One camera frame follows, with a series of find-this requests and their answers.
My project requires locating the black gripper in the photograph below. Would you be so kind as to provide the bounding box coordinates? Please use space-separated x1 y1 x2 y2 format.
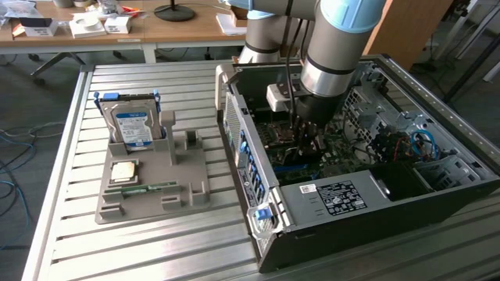
292 92 345 126

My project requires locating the metal CPU socket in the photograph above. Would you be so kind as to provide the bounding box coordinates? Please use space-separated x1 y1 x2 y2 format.
269 122 297 143

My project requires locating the silver perforated drive cage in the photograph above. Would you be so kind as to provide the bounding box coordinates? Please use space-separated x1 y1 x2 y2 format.
342 84 405 147

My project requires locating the green motherboard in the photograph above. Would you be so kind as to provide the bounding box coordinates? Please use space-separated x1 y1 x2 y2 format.
253 107 376 187

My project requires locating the blue expansion slot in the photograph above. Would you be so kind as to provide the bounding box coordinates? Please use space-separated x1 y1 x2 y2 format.
272 165 312 174

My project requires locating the grey power supply unit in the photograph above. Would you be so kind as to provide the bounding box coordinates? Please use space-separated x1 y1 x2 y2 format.
277 169 392 228

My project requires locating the wooden cabinet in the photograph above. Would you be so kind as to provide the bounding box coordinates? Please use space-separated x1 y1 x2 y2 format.
361 0 456 71

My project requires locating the white booklet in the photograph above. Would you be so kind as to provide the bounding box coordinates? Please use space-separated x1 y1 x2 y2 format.
216 13 248 36

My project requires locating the blue case latch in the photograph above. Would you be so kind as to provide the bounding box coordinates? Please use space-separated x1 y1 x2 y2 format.
252 205 273 221

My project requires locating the silver disk bay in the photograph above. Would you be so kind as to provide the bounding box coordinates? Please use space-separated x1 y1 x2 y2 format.
412 155 484 191

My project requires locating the black open PC case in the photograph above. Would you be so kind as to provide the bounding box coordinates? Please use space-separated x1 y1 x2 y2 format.
214 52 500 275

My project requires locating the wooden desk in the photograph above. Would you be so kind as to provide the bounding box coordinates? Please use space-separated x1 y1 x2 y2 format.
0 0 358 85

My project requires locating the grey printed parts rack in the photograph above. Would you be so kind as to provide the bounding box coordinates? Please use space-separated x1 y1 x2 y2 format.
94 110 214 226

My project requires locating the hard disk in blue caddy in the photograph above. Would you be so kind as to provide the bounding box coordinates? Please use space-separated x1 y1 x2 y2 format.
93 90 169 153

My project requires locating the black round lamp base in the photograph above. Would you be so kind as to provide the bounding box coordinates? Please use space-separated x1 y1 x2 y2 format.
153 0 196 23

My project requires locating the green RAM stick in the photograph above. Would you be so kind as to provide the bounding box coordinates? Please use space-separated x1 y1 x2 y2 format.
104 181 178 194

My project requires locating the silver CPU chip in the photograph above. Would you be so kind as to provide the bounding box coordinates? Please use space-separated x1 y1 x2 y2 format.
110 162 137 184

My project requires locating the small white labelled box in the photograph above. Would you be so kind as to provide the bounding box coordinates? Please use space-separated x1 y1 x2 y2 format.
104 16 132 35

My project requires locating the white box black lid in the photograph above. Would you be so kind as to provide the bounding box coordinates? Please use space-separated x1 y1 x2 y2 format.
18 17 60 37

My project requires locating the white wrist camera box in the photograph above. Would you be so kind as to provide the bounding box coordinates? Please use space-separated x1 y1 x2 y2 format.
266 84 309 112

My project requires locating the black camera cable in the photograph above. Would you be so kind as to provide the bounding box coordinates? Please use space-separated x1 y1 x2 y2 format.
284 0 298 132

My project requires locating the blue wire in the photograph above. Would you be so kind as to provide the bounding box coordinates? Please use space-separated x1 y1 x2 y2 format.
409 128 442 160

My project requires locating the white box with tape ring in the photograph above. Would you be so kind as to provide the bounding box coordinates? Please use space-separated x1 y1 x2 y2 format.
69 16 106 39

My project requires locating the grey floor cable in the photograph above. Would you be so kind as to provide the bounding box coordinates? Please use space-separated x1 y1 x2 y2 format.
0 121 65 138

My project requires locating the blue floor cable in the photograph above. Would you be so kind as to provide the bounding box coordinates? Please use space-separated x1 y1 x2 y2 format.
0 128 38 249

